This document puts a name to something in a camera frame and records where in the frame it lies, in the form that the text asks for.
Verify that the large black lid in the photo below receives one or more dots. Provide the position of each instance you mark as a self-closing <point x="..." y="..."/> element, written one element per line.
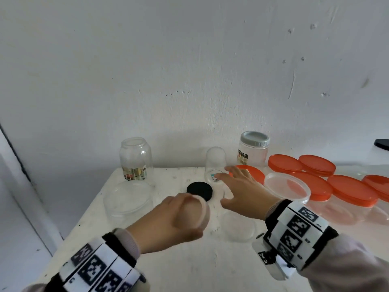
<point x="200" y="190"/>

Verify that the medium transparent jar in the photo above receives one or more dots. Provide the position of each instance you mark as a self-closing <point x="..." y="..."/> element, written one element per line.
<point x="238" y="229"/>

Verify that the white panelled door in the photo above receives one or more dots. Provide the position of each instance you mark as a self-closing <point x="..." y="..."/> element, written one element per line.
<point x="18" y="225"/>

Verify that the tall transparent labelled jar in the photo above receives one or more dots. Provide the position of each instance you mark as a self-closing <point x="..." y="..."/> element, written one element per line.
<point x="380" y="156"/>
<point x="215" y="158"/>

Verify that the person's right forearm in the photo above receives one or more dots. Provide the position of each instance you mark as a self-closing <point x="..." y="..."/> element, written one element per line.
<point x="349" y="267"/>

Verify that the large orange lid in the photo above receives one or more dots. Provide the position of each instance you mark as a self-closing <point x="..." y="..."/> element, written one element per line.
<point x="255" y="176"/>
<point x="319" y="187"/>
<point x="378" y="185"/>

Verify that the person's left hand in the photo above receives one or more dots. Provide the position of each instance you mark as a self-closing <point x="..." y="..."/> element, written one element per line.
<point x="158" y="228"/>

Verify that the person's right hand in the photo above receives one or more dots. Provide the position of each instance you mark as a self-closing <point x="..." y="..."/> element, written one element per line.
<point x="249" y="197"/>

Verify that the pale pink lid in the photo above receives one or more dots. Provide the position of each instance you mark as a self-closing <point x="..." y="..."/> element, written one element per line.
<point x="197" y="214"/>

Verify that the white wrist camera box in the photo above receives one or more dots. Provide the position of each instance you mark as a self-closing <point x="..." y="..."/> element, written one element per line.
<point x="273" y="264"/>

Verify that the small black lid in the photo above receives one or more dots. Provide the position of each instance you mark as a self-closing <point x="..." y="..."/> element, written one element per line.
<point x="382" y="144"/>

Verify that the rounded transparent jar yellow label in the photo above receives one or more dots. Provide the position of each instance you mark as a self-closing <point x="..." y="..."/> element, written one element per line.
<point x="135" y="155"/>

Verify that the light blue lid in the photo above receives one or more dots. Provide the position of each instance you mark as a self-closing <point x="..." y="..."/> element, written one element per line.
<point x="255" y="139"/>

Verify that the transparent jar dark label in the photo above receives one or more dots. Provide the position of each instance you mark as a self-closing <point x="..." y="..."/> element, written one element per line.
<point x="252" y="156"/>

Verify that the person's left forearm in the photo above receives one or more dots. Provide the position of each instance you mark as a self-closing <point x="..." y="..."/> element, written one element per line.
<point x="33" y="288"/>

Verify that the wide transparent jar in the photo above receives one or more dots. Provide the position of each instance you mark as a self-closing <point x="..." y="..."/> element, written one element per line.
<point x="380" y="214"/>
<point x="343" y="214"/>

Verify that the large transparent jar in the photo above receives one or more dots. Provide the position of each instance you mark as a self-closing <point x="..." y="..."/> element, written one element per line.
<point x="127" y="197"/>

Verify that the clear jar with clear lid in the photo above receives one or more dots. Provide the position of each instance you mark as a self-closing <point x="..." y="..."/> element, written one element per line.
<point x="279" y="185"/>

